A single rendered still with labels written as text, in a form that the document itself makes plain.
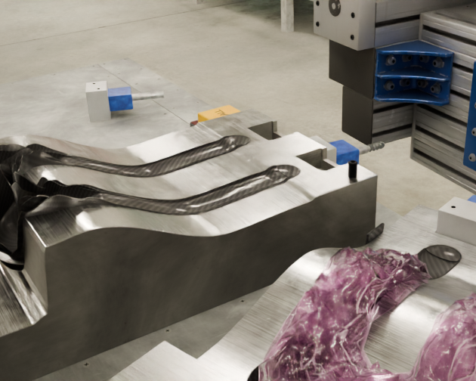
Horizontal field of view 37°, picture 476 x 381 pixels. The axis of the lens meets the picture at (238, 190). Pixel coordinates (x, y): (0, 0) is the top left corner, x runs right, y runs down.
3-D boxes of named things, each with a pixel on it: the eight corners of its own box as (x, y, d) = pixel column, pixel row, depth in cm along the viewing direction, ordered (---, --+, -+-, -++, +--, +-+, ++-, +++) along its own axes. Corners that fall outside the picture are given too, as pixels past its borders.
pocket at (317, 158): (325, 173, 88) (325, 146, 86) (352, 190, 84) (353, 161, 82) (295, 184, 86) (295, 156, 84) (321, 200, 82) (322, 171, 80)
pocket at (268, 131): (276, 145, 96) (276, 119, 94) (299, 158, 92) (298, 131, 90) (248, 153, 94) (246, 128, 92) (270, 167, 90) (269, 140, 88)
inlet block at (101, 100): (164, 103, 127) (161, 75, 125) (166, 113, 123) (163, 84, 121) (90, 111, 126) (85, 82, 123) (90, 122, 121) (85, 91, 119)
